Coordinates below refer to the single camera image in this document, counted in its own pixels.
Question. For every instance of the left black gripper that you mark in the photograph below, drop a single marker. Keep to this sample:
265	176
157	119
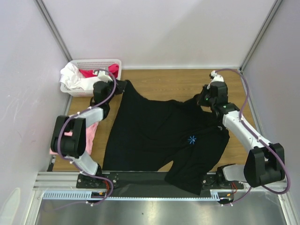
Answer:
120	86

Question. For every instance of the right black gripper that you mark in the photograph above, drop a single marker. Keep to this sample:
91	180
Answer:
202	99

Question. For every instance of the black t-shirt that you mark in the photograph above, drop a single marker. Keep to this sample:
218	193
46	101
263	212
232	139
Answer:
148	134

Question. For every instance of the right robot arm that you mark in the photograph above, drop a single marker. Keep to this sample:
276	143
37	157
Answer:
264	164

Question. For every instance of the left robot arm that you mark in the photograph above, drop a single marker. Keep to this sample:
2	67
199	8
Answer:
69	134

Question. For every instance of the magenta t-shirt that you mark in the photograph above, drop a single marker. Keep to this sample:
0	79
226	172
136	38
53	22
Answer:
114	69

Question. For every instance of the white plastic laundry basket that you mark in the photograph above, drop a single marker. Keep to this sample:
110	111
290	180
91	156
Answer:
94	64

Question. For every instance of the white t-shirt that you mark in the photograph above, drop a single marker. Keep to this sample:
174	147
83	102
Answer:
73	79

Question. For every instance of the folded pink t-shirt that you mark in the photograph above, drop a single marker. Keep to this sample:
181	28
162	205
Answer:
90	135

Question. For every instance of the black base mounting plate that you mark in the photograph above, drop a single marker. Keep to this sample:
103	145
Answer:
153	185

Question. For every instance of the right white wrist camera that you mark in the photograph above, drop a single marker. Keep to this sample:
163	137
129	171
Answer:
215	77

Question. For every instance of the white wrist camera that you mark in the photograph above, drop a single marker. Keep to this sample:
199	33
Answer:
102	75
215	77

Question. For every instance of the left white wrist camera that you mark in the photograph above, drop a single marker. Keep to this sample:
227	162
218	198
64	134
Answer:
102	75

